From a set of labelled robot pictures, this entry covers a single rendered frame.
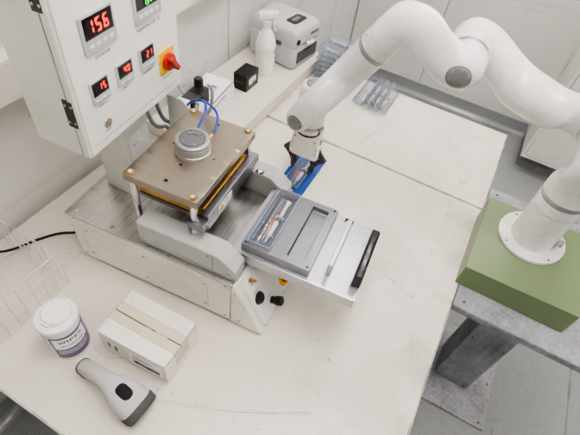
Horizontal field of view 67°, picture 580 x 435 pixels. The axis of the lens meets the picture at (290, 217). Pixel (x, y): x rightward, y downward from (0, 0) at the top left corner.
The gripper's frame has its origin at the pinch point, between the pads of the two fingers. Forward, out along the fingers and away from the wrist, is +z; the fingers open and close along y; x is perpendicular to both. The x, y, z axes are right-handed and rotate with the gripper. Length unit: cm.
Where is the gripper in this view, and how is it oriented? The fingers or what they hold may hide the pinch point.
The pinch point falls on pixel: (302, 166)
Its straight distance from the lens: 148.5
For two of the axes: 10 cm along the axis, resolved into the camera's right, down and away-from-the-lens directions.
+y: -8.8, -4.1, 2.2
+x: -4.5, 6.4, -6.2
